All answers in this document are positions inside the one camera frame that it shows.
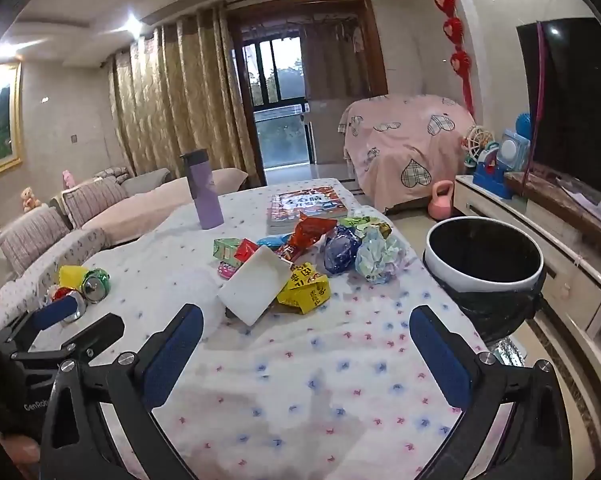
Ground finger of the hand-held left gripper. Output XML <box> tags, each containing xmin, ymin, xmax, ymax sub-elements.
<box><xmin>10</xmin><ymin>312</ymin><xmax>126</xmax><ymax>363</ymax></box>
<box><xmin>0</xmin><ymin>294</ymin><xmax>81</xmax><ymax>356</ymax></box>

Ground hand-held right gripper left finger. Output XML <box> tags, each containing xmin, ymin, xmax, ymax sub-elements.
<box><xmin>39</xmin><ymin>302</ymin><xmax>204</xmax><ymax>480</ymax></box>

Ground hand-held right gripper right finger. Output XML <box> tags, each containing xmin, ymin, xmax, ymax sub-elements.
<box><xmin>409</xmin><ymin>304</ymin><xmax>573</xmax><ymax>480</ymax></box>

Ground black bin liner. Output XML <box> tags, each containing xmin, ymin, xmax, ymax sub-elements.
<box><xmin>425</xmin><ymin>218</ymin><xmax>548</xmax><ymax>346</ymax></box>

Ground white-rimmed black trash bin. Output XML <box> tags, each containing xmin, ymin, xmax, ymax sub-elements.
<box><xmin>424</xmin><ymin>216</ymin><xmax>548</xmax><ymax>346</ymax></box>

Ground pale blue wrapper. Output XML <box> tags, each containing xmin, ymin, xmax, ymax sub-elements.
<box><xmin>354</xmin><ymin>225</ymin><xmax>406</xmax><ymax>285</ymax></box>

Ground blue purple foil wrapper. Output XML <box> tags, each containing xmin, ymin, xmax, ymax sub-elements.
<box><xmin>321</xmin><ymin>227</ymin><xmax>363</xmax><ymax>276</ymax></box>

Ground yellow printed wrapper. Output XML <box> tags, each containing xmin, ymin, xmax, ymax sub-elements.
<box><xmin>276</xmin><ymin>260</ymin><xmax>331</xmax><ymax>316</ymax></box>

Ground crushed green can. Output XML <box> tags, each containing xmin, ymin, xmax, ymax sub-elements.
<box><xmin>82</xmin><ymin>269</ymin><xmax>111</xmax><ymax>305</ymax></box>

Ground crumpled yellow packet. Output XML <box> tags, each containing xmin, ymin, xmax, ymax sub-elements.
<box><xmin>55</xmin><ymin>265</ymin><xmax>88</xmax><ymax>288</ymax></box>

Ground silver foil mat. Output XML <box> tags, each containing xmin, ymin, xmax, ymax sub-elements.
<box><xmin>485</xmin><ymin>337</ymin><xmax>531</xmax><ymax>368</ymax></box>

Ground pink striped cushion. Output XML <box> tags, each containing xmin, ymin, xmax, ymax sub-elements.
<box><xmin>0</xmin><ymin>207</ymin><xmax>71</xmax><ymax>276</ymax></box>
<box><xmin>60</xmin><ymin>177</ymin><xmax>128</xmax><ymax>228</ymax></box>

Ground pink covered sofa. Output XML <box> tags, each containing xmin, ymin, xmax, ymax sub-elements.
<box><xmin>0</xmin><ymin>165</ymin><xmax>251</xmax><ymax>311</ymax></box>

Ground small green packet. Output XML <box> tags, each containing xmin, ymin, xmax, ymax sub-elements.
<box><xmin>213</xmin><ymin>237</ymin><xmax>241</xmax><ymax>263</ymax></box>

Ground small red packet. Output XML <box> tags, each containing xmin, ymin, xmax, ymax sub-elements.
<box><xmin>234</xmin><ymin>239</ymin><xmax>261</xmax><ymax>263</ymax></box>

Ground cream television cabinet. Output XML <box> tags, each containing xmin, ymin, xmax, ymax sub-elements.
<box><xmin>453</xmin><ymin>172</ymin><xmax>601</xmax><ymax>361</ymax></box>

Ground pink kettlebell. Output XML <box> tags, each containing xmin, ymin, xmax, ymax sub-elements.
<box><xmin>427</xmin><ymin>180</ymin><xmax>456</xmax><ymax>221</ymax></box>

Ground green yellow snack wrapper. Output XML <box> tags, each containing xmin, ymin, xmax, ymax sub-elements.
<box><xmin>337</xmin><ymin>215</ymin><xmax>392</xmax><ymax>241</ymax></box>

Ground grey sofa cushion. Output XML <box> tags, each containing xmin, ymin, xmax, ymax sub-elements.
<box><xmin>123</xmin><ymin>169</ymin><xmax>172</xmax><ymax>196</ymax></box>

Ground purple thermos bottle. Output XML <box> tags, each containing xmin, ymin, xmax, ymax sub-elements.
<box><xmin>179</xmin><ymin>149</ymin><xmax>225</xmax><ymax>230</ymax></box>

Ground red foil snack wrapper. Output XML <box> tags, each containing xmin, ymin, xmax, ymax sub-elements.
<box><xmin>275</xmin><ymin>212</ymin><xmax>338</xmax><ymax>263</ymax></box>

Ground blue toy machine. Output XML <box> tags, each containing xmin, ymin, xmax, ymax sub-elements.
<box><xmin>473</xmin><ymin>127</ymin><xmax>531</xmax><ymax>201</ymax></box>

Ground colourful picture book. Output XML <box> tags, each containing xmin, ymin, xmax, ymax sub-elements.
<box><xmin>267</xmin><ymin>186</ymin><xmax>361</xmax><ymax>235</ymax></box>

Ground clear plastic sheet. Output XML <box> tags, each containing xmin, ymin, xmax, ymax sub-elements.
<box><xmin>550</xmin><ymin>175</ymin><xmax>601</xmax><ymax>221</ymax></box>

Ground toy ferris wheel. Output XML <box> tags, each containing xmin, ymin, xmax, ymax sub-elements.
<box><xmin>463</xmin><ymin>125</ymin><xmax>486</xmax><ymax>166</ymax></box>

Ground pink heart-print furniture cover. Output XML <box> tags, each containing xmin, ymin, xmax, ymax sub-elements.
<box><xmin>337</xmin><ymin>92</ymin><xmax>476</xmax><ymax>211</ymax></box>

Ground beige patterned curtains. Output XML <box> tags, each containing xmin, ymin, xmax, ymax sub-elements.
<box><xmin>108</xmin><ymin>7</ymin><xmax>261</xmax><ymax>188</ymax></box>

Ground black flat television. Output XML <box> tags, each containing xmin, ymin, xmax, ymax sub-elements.
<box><xmin>515</xmin><ymin>17</ymin><xmax>601</xmax><ymax>186</ymax></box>

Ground glass balcony door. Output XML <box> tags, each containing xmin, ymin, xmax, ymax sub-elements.
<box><xmin>240</xmin><ymin>35</ymin><xmax>313</xmax><ymax>168</ymax></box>

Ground red hanging knot decoration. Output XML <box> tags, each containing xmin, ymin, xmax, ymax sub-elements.
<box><xmin>427</xmin><ymin>0</ymin><xmax>476</xmax><ymax>116</ymax></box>

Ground wooden door frame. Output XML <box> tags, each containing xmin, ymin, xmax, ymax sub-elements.
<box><xmin>228</xmin><ymin>0</ymin><xmax>388</xmax><ymax>188</ymax></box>

